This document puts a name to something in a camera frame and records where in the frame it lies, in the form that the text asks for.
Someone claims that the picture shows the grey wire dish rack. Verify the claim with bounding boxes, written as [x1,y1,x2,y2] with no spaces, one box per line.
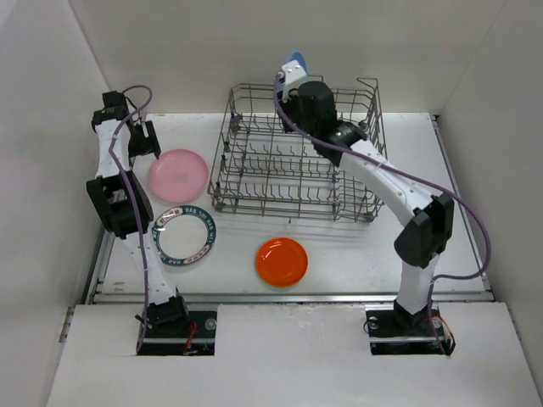
[208,83,383,222]

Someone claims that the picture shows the white plate teal lettered rim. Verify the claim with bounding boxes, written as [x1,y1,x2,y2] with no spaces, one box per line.
[152,205,216,267]

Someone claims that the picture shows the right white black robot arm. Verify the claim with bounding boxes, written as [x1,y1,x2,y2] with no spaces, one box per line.
[274,81,455,334]

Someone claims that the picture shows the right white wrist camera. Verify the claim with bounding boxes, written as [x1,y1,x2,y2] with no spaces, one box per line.
[280,59,309,103]

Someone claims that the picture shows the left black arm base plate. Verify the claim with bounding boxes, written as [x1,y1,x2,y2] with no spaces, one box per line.
[137,309,217,356]

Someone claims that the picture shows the small orange plate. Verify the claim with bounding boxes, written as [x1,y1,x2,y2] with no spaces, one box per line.
[255,237,309,288]

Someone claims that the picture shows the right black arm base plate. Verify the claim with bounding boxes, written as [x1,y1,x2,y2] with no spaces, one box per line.
[363,309,456,356]

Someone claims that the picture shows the blue plate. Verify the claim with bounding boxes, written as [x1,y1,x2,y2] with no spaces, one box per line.
[286,51,309,73]

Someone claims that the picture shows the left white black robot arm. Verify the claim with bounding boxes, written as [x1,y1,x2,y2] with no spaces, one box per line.
[86,86,190,337]

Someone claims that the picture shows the right aluminium rail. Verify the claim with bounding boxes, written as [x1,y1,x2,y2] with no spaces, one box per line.
[429,114,493,292]

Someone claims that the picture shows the pink plate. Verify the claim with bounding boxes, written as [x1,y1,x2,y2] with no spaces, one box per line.
[147,148,210,204]

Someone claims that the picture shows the front aluminium rail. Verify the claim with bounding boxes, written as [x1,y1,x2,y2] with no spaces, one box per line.
[86,291,495,304]

